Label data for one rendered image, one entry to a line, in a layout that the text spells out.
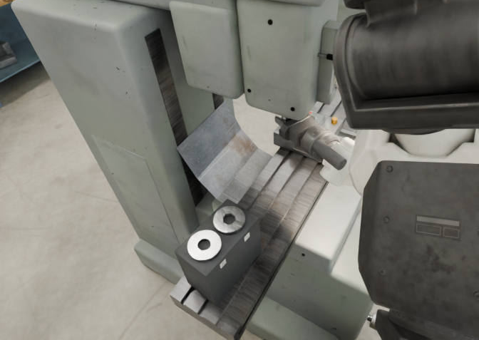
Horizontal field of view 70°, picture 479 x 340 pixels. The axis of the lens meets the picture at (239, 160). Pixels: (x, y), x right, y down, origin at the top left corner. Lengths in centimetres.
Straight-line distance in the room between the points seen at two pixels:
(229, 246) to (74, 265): 168
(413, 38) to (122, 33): 77
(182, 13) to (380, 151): 64
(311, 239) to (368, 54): 95
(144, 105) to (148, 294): 136
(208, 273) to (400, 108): 66
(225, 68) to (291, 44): 20
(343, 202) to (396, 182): 92
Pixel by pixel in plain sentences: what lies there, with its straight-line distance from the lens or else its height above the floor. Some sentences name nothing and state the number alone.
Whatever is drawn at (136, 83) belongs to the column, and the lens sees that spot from 105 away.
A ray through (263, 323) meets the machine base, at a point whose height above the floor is 20.
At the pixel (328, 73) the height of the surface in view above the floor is 144.
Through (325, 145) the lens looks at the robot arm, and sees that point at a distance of 92.
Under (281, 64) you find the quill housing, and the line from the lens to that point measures 85.
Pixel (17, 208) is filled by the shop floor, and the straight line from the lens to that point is 305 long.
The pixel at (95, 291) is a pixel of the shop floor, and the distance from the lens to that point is 233.
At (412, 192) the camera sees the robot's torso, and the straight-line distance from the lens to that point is 44.
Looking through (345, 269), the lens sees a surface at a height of 73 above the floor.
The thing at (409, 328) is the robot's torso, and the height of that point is 146.
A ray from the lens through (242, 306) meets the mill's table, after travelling 106.
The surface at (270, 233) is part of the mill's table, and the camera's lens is 116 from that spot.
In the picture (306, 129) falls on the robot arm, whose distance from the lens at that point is 100.
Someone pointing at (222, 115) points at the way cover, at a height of 105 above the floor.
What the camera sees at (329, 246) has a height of 85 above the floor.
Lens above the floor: 191
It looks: 45 degrees down
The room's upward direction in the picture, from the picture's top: 7 degrees counter-clockwise
